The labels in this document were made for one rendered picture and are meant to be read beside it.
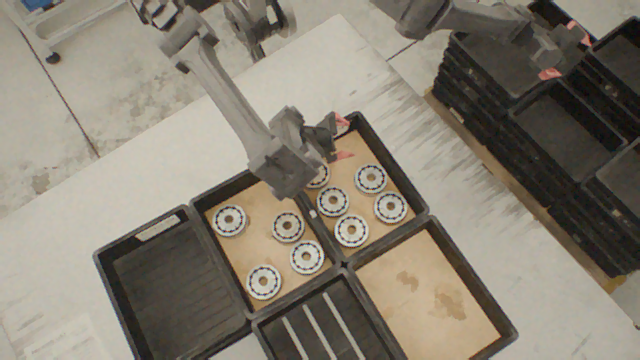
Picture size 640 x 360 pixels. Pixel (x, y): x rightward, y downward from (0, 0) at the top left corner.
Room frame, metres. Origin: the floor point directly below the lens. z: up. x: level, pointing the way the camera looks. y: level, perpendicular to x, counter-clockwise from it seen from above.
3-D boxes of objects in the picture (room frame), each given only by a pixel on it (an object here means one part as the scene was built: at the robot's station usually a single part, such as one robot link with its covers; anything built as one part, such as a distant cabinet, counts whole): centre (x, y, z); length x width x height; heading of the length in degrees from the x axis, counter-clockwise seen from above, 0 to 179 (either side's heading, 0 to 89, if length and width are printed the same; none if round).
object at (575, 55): (1.43, -1.12, 0.26); 0.40 x 0.30 x 0.23; 34
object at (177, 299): (0.23, 0.45, 0.87); 0.40 x 0.30 x 0.11; 28
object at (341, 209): (0.48, -0.02, 0.86); 0.10 x 0.10 x 0.01
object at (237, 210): (0.44, 0.30, 0.86); 0.10 x 0.10 x 0.01
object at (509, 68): (1.21, -0.79, 0.37); 0.40 x 0.30 x 0.45; 34
